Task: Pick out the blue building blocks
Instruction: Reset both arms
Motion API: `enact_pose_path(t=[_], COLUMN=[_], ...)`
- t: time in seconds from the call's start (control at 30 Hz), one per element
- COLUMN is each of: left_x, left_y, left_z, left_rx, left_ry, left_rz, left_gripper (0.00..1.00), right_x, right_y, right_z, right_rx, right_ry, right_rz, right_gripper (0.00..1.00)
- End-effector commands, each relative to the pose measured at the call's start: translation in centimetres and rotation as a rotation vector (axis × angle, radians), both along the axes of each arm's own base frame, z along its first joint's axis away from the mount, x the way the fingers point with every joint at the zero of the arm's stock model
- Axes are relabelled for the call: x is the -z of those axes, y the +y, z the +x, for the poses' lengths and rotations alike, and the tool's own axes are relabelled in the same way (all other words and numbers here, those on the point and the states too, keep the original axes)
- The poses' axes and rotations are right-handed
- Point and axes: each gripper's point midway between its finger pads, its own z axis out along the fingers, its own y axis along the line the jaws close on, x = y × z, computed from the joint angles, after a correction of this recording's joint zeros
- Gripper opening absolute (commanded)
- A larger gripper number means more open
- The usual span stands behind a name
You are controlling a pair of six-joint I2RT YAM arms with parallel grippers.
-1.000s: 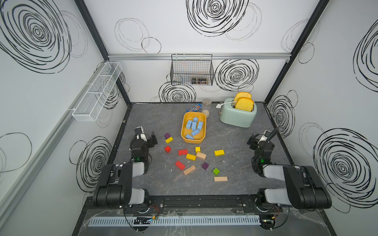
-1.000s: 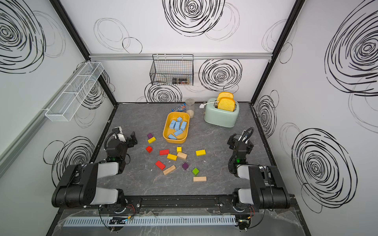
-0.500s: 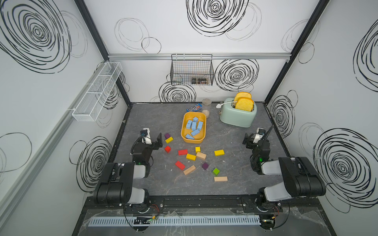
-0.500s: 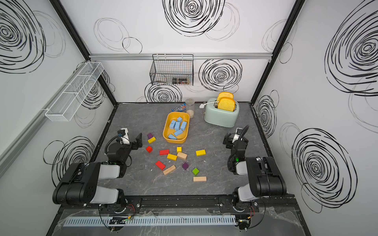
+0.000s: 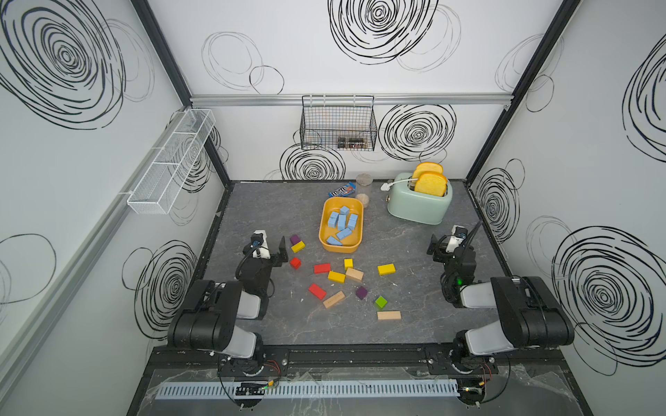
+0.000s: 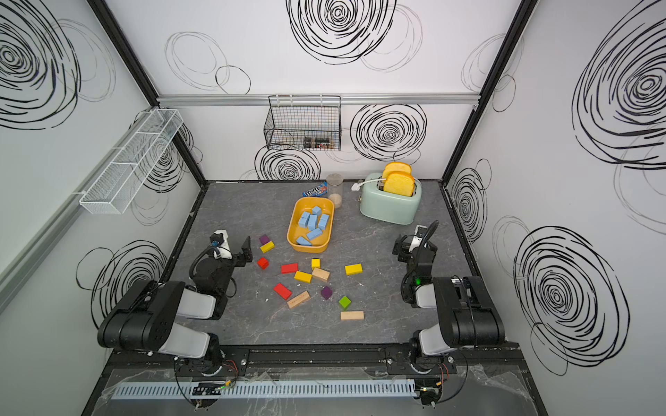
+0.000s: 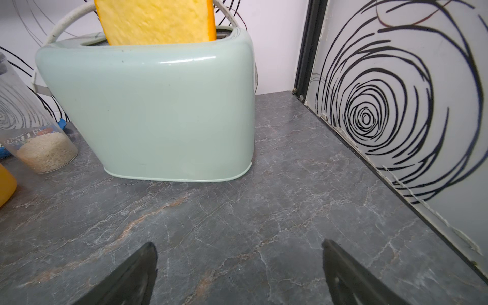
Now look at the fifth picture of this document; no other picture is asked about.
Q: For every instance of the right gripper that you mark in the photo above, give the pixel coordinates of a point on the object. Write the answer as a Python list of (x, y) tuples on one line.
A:
[(440, 252)]

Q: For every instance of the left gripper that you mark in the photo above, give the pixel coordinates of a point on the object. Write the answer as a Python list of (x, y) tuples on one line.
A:
[(275, 260)]

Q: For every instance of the long blue block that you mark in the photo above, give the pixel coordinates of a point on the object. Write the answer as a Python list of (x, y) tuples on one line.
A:
[(343, 234), (352, 222)]

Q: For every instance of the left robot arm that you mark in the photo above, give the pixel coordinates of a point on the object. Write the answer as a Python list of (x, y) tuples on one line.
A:
[(207, 319)]

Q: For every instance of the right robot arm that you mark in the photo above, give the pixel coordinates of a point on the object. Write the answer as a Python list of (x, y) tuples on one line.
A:
[(529, 316)]

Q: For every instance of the small red cube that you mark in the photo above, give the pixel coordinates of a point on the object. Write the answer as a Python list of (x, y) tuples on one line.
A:
[(295, 263)]

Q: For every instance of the red flat block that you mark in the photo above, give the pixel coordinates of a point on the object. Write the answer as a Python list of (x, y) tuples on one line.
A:
[(322, 268)]

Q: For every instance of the long red block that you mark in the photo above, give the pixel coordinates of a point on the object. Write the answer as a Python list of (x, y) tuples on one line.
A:
[(318, 292)]

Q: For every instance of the mint green toaster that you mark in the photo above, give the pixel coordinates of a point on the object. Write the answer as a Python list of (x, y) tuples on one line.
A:
[(404, 203)]

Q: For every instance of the yellow plastic tub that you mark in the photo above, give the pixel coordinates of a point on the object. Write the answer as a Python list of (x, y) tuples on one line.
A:
[(350, 244)]

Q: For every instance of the long yellow block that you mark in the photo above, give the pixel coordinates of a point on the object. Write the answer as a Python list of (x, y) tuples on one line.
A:
[(337, 277)]

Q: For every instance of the yellow sponge toast front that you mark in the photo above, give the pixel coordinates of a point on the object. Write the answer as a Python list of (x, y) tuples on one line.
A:
[(433, 184)]

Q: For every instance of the yellow sponge toast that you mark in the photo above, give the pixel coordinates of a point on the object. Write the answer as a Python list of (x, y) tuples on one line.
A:
[(427, 167), (433, 184)]

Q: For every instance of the tan wooden block lower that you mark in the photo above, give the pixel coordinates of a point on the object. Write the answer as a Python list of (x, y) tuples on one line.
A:
[(334, 300)]

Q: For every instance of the tan wooden block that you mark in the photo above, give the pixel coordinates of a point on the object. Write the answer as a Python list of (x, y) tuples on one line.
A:
[(334, 300), (389, 315), (354, 274)]

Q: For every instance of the tan wooden block centre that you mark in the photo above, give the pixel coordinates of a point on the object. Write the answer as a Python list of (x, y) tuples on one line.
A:
[(354, 274)]

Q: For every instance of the yellow sponge toast back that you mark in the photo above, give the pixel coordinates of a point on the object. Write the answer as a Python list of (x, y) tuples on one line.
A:
[(427, 167)]

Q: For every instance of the purple cube lower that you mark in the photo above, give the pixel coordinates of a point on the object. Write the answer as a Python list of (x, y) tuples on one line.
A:
[(362, 293)]

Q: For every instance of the blue candy packet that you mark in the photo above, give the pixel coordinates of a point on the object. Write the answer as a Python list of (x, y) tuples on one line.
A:
[(344, 191)]

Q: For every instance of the yellow block right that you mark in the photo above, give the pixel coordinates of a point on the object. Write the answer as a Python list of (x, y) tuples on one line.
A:
[(385, 270)]

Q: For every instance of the clear plastic jar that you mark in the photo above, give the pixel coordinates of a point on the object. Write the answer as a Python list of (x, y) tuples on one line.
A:
[(363, 184)]

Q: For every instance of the green cube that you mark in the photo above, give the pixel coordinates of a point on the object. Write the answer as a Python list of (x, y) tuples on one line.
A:
[(380, 302)]

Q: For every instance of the tan wooden block front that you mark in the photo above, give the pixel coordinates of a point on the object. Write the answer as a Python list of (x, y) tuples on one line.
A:
[(389, 315)]

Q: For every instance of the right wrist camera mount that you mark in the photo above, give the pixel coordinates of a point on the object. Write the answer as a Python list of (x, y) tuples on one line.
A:
[(458, 235)]

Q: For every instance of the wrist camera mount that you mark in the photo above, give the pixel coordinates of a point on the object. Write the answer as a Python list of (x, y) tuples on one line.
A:
[(458, 235), (259, 245)]

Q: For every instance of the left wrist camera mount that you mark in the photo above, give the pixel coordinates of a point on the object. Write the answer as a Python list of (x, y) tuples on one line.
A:
[(259, 245)]

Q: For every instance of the black wire basket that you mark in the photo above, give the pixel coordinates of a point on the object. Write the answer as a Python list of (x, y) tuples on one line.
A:
[(338, 122)]

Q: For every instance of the white wire shelf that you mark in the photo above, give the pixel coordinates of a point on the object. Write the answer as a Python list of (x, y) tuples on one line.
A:
[(166, 177)]

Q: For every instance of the white slotted cable duct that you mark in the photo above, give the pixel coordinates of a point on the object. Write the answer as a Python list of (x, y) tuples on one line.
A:
[(293, 390)]

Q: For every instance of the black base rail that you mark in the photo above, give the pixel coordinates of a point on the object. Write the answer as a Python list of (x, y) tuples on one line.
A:
[(432, 355)]

